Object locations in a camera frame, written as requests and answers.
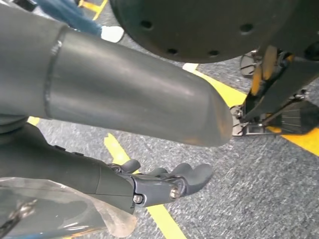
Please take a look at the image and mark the dark robot leg housing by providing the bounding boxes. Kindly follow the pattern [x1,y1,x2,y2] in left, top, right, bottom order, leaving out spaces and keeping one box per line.
[110,0,319,64]

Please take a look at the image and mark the clear plastic cover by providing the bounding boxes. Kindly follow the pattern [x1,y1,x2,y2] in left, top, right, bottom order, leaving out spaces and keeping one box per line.
[0,177,138,239]

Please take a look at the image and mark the person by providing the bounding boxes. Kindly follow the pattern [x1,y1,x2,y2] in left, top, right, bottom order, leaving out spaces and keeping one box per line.
[35,0,125,44]

